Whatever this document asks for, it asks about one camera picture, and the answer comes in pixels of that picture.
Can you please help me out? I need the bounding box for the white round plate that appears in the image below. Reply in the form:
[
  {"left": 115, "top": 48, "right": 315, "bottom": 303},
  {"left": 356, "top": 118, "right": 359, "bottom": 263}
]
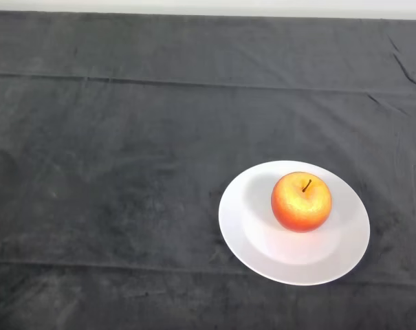
[{"left": 218, "top": 159, "right": 371, "bottom": 287}]

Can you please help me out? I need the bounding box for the red yellow apple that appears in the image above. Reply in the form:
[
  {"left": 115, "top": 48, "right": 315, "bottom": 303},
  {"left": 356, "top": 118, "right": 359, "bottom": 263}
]
[{"left": 270, "top": 171, "right": 333, "bottom": 234}]

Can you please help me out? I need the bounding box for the black cloth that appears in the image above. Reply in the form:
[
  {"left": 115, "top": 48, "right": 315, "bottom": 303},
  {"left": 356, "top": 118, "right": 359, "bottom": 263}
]
[{"left": 0, "top": 10, "right": 416, "bottom": 330}]

